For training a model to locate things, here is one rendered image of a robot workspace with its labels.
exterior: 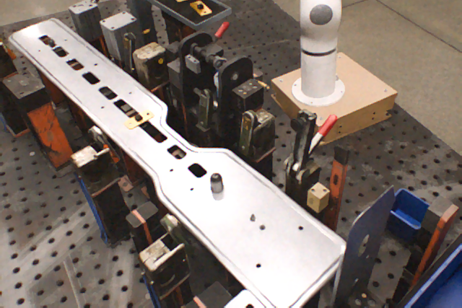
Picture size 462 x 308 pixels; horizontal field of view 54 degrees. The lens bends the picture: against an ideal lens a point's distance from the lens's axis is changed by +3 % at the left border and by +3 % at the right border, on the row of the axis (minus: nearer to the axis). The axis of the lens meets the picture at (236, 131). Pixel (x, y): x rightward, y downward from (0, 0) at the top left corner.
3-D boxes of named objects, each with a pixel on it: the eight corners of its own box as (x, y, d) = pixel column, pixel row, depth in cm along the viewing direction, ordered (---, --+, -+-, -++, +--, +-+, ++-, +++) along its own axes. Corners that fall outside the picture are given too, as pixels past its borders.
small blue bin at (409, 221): (376, 223, 132) (382, 205, 126) (395, 205, 137) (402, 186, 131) (410, 248, 126) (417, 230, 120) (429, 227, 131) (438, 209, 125)
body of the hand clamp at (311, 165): (281, 247, 128) (284, 166, 104) (297, 232, 131) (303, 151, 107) (296, 260, 125) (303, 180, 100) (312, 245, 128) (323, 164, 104)
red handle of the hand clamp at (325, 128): (286, 164, 102) (326, 109, 102) (289, 166, 104) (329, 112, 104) (299, 174, 100) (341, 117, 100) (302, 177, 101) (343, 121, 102)
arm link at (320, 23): (336, 36, 153) (340, -34, 137) (339, 67, 140) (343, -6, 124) (300, 37, 155) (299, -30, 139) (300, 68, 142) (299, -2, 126)
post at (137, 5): (144, 78, 189) (118, -23, 158) (158, 70, 192) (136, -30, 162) (154, 86, 185) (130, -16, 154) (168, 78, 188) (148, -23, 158)
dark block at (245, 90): (238, 190, 143) (231, 89, 114) (253, 178, 147) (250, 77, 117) (248, 199, 141) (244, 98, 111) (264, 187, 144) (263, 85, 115)
